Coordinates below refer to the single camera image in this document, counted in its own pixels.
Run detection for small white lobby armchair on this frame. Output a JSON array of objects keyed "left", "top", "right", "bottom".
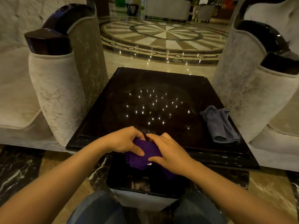
[{"left": 192, "top": 2, "right": 215, "bottom": 23}]

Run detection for blue jeans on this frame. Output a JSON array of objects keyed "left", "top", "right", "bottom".
[{"left": 66, "top": 190, "right": 227, "bottom": 224}]

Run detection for person's right hand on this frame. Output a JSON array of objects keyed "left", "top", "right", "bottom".
[{"left": 145, "top": 133, "right": 199, "bottom": 177}]

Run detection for purple cloth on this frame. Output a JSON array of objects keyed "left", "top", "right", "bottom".
[{"left": 124, "top": 138, "right": 176, "bottom": 180}]

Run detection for gray cloth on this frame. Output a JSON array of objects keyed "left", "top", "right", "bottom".
[{"left": 200, "top": 105, "right": 241, "bottom": 144}]

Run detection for person's right forearm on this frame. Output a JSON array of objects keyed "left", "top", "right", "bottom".
[{"left": 187, "top": 161, "right": 295, "bottom": 224}]

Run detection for black lobby side table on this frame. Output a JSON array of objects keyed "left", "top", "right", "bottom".
[{"left": 125, "top": 3, "right": 140, "bottom": 16}]

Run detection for black and white trash bin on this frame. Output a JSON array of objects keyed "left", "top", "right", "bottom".
[{"left": 106, "top": 154, "right": 187, "bottom": 212}]

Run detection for white tufted lobby sofa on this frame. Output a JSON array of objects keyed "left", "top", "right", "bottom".
[{"left": 144, "top": 0, "right": 191, "bottom": 21}]

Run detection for person's left hand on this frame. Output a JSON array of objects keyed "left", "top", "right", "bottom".
[{"left": 100, "top": 126, "right": 146, "bottom": 156}]

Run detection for person's left forearm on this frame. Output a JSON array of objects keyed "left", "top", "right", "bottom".
[{"left": 0, "top": 140, "right": 110, "bottom": 224}]

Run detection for crumpled waste paper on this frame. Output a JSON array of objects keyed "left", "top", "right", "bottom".
[{"left": 127, "top": 180, "right": 152, "bottom": 192}]

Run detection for beige velvet sofa, black trim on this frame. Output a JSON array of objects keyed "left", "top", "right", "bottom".
[
  {"left": 0, "top": 0, "right": 109, "bottom": 153},
  {"left": 211, "top": 0, "right": 299, "bottom": 172}
]

